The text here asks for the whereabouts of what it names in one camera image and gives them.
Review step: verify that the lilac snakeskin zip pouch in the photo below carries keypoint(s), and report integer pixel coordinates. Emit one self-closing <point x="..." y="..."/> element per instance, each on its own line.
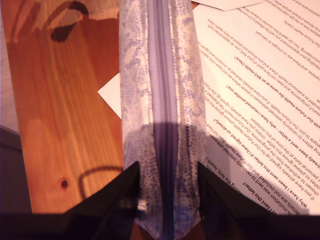
<point x="162" y="100"/>

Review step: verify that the white printed letter sheet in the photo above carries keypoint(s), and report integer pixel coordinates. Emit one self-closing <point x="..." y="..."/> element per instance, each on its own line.
<point x="250" y="100"/>

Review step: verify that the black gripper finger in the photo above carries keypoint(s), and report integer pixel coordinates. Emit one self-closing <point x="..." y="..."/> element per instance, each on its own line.
<point x="117" y="200"/>
<point x="220" y="205"/>

